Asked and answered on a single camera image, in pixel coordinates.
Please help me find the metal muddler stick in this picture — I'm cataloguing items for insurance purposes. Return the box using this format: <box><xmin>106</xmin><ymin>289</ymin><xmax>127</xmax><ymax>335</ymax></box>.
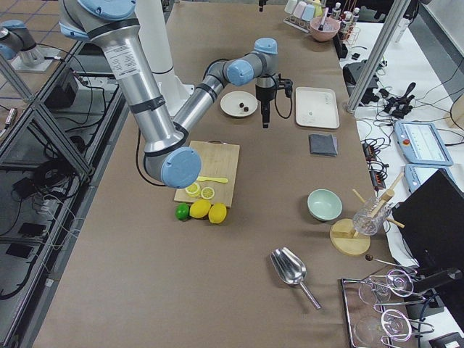
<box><xmin>318</xmin><ymin>7</ymin><xmax>329</xmax><ymax>31</ymax></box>

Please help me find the bamboo cutting board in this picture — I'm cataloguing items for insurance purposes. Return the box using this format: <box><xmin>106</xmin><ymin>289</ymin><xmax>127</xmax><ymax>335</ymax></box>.
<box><xmin>190</xmin><ymin>141</ymin><xmax>240</xmax><ymax>207</ymax></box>

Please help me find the cream round plate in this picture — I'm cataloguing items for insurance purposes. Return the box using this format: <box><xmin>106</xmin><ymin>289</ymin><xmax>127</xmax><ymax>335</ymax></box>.
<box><xmin>220</xmin><ymin>91</ymin><xmax>258</xmax><ymax>118</ymax></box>

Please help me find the lemon slice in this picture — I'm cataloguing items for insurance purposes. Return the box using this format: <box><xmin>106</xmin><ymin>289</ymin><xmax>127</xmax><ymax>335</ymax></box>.
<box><xmin>185</xmin><ymin>182</ymin><xmax>202</xmax><ymax>197</ymax></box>
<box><xmin>200</xmin><ymin>186</ymin><xmax>215</xmax><ymax>200</ymax></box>

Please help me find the dark wooden tray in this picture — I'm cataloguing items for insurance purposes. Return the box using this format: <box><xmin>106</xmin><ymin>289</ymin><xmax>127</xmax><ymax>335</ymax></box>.
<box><xmin>340</xmin><ymin>278</ymin><xmax>434</xmax><ymax>347</ymax></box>

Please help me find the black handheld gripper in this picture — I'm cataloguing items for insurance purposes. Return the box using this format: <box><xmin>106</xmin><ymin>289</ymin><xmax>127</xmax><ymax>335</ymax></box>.
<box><xmin>378</xmin><ymin>82</ymin><xmax>416</xmax><ymax>119</ymax></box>

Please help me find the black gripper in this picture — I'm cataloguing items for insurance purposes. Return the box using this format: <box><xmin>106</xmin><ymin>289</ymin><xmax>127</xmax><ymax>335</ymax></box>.
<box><xmin>258</xmin><ymin>0</ymin><xmax>265</xmax><ymax>12</ymax></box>
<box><xmin>255</xmin><ymin>76</ymin><xmax>275</xmax><ymax>128</ymax></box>

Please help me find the white cup rack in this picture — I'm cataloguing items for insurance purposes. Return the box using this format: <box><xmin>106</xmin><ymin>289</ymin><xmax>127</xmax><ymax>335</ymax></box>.
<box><xmin>283</xmin><ymin>15</ymin><xmax>310</xmax><ymax>33</ymax></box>

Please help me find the yellow lemon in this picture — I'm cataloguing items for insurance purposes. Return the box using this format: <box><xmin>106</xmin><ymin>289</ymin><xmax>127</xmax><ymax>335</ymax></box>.
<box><xmin>189</xmin><ymin>199</ymin><xmax>212</xmax><ymax>219</ymax></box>
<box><xmin>208</xmin><ymin>203</ymin><xmax>227</xmax><ymax>224</ymax></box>

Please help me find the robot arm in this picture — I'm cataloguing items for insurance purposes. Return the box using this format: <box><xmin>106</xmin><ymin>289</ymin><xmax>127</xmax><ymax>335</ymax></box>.
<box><xmin>59</xmin><ymin>1</ymin><xmax>278</xmax><ymax>189</ymax></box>

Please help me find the grey folded cloth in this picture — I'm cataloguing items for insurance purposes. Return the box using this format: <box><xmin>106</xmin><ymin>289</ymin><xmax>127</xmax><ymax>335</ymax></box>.
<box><xmin>308</xmin><ymin>133</ymin><xmax>338</xmax><ymax>157</ymax></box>

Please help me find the cream rectangular rabbit tray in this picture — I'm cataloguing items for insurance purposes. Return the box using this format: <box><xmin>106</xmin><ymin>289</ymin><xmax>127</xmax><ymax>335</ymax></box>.
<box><xmin>295</xmin><ymin>87</ymin><xmax>340</xmax><ymax>129</ymax></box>

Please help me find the metal scoop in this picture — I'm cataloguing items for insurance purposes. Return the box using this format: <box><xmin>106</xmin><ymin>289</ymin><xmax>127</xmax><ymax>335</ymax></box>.
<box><xmin>270</xmin><ymin>246</ymin><xmax>321</xmax><ymax>310</ymax></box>

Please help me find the white cup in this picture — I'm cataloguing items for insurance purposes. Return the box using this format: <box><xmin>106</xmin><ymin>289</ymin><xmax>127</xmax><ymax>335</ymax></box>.
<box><xmin>284</xmin><ymin>0</ymin><xmax>298</xmax><ymax>15</ymax></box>

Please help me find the blue teach pendant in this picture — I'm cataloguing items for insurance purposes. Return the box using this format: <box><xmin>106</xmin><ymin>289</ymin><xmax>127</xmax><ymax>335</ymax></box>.
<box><xmin>394</xmin><ymin>120</ymin><xmax>454</xmax><ymax>167</ymax></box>
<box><xmin>404</xmin><ymin>163</ymin><xmax>454</xmax><ymax>193</ymax></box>

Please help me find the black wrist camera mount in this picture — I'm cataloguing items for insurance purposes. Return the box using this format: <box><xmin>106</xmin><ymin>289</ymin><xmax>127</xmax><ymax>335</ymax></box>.
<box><xmin>275</xmin><ymin>74</ymin><xmax>293</xmax><ymax>99</ymax></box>

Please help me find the glass mug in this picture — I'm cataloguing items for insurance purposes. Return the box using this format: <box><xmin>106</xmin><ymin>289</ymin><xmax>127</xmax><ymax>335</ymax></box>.
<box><xmin>352</xmin><ymin>196</ymin><xmax>392</xmax><ymax>236</ymax></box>

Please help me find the yellow plastic knife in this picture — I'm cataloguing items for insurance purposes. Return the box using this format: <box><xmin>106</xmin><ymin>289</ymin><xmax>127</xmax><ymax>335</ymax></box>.
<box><xmin>196</xmin><ymin>175</ymin><xmax>228</xmax><ymax>183</ymax></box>

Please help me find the white camera post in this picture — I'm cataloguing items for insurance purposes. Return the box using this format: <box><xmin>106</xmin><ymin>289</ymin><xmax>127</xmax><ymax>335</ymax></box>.
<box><xmin>136</xmin><ymin>0</ymin><xmax>194</xmax><ymax>117</ymax></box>

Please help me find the pink bowl with ice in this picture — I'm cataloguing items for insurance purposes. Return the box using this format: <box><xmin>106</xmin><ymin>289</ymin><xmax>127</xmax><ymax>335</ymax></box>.
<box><xmin>310</xmin><ymin>17</ymin><xmax>340</xmax><ymax>42</ymax></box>

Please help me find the mint green bowl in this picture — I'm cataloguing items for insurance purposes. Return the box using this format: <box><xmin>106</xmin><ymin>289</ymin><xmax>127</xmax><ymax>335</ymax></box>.
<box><xmin>307</xmin><ymin>188</ymin><xmax>342</xmax><ymax>221</ymax></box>

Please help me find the black monitor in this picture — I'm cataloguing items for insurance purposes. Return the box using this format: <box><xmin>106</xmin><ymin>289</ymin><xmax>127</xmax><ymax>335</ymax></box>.
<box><xmin>393</xmin><ymin>169</ymin><xmax>463</xmax><ymax>270</ymax></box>

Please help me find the wooden mug tree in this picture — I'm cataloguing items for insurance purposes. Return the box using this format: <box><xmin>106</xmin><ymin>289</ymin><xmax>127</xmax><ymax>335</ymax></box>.
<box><xmin>330</xmin><ymin>173</ymin><xmax>405</xmax><ymax>256</ymax></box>

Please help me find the pink cup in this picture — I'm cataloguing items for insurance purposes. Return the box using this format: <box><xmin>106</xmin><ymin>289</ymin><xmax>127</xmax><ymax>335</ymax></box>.
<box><xmin>292</xmin><ymin>1</ymin><xmax>307</xmax><ymax>19</ymax></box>

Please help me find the aluminium frame post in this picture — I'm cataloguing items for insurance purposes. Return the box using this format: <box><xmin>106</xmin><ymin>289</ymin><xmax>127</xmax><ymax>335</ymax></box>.
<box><xmin>346</xmin><ymin>0</ymin><xmax>410</xmax><ymax>114</ymax></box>

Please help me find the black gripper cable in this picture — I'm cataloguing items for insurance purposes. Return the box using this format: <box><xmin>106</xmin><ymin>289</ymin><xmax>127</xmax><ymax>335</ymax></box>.
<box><xmin>272</xmin><ymin>86</ymin><xmax>294</xmax><ymax>120</ymax></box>

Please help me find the yellow cup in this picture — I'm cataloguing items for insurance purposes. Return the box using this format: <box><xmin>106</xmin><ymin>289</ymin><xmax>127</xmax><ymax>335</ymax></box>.
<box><xmin>312</xmin><ymin>0</ymin><xmax>323</xmax><ymax>17</ymax></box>

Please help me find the green lime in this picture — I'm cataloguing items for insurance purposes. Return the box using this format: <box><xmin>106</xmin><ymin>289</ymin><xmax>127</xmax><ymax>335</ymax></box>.
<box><xmin>175</xmin><ymin>202</ymin><xmax>190</xmax><ymax>221</ymax></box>

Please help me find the blue cup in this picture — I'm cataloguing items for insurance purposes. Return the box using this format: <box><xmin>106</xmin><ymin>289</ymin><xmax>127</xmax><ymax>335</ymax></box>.
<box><xmin>301</xmin><ymin>4</ymin><xmax>315</xmax><ymax>22</ymax></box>

